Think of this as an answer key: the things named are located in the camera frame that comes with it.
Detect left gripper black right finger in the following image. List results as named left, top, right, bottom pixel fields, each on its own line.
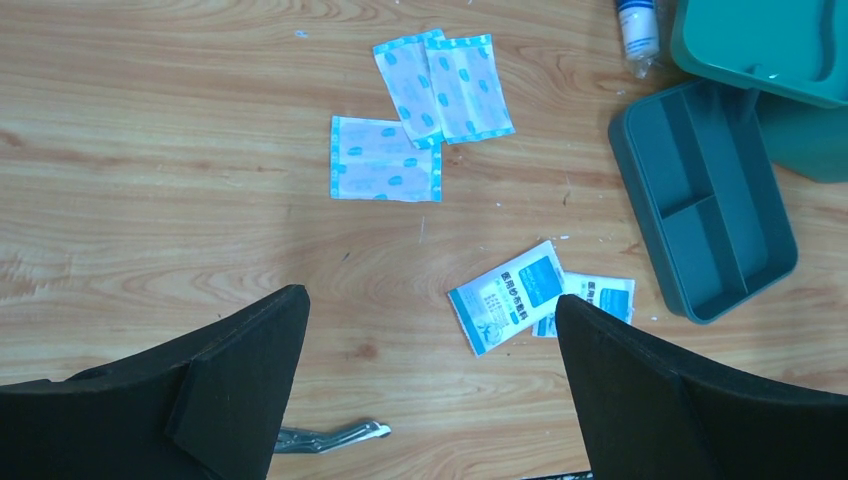
left=556, top=295, right=847, bottom=479

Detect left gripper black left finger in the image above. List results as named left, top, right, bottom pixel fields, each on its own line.
left=1, top=285, right=310, bottom=479

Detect teal white sachet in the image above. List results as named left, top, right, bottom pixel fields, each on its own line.
left=560, top=271, right=636, bottom=324
left=447, top=240, right=564, bottom=357

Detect teal medicine box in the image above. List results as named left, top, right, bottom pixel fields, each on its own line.
left=670, top=0, right=847, bottom=183

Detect small white blue bottle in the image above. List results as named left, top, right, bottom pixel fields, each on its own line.
left=615, top=0, right=661, bottom=79

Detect dark teal divided tray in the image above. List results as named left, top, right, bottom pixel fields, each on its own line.
left=608, top=79, right=799, bottom=325

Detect bandage strips pack lower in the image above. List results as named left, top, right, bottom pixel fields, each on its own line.
left=329, top=115, right=443, bottom=203

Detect black handled scissors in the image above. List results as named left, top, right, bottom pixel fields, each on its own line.
left=274, top=420, right=392, bottom=454

